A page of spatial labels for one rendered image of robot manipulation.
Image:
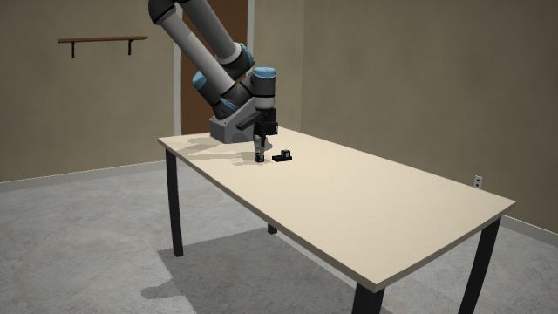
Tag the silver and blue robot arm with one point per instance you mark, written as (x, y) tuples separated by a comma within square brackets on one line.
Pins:
[(215, 80)]

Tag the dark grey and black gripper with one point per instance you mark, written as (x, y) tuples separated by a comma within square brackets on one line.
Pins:
[(261, 130)]

